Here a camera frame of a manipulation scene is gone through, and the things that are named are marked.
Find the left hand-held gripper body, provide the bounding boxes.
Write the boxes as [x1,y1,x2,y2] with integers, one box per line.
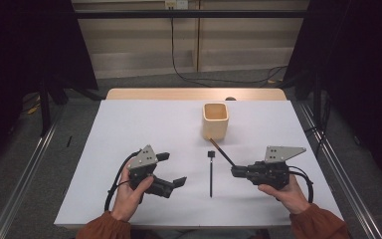
[127,144,175,199]

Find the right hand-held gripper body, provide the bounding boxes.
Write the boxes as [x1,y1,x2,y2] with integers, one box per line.
[245,145,307,191]

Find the brown-tipped black pen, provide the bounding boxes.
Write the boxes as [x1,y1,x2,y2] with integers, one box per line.
[208,137,237,167]

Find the black square-headed brush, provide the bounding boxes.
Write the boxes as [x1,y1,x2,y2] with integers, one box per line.
[207,150,216,198]

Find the beige square pen holder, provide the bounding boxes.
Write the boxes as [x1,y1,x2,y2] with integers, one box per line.
[201,102,230,141]

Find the person's right hand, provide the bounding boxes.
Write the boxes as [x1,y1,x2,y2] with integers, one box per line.
[258,173,312,215]

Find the person's left hand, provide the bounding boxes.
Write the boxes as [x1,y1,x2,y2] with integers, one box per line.
[110,167,155,223]

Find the white table sheet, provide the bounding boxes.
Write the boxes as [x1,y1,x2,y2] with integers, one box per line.
[53,99,346,228]

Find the black metal stand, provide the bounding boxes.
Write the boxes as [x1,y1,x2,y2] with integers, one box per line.
[38,74,53,137]
[312,70,323,129]

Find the black curtain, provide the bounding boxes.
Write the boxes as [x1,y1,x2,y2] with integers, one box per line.
[0,0,99,175]
[283,0,382,191]

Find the left hand-held gripper cable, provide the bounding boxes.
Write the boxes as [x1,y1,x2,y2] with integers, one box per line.
[103,149,142,212]

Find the hand-held gripper cable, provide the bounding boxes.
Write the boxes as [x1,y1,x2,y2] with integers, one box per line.
[287,164,314,204]
[103,149,142,212]

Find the right hand-held gripper cable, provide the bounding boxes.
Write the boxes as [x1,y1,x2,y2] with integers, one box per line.
[287,164,314,204]

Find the aluminium floor rail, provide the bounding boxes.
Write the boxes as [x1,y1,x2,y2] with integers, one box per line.
[0,104,67,239]
[297,101,382,239]

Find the black wall cable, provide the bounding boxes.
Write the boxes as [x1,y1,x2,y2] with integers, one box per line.
[169,8,288,89]

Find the black horizontal frame bar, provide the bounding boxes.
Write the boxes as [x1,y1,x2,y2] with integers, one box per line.
[74,9,309,20]

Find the white wall socket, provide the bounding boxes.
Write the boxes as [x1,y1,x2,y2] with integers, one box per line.
[164,0,189,10]

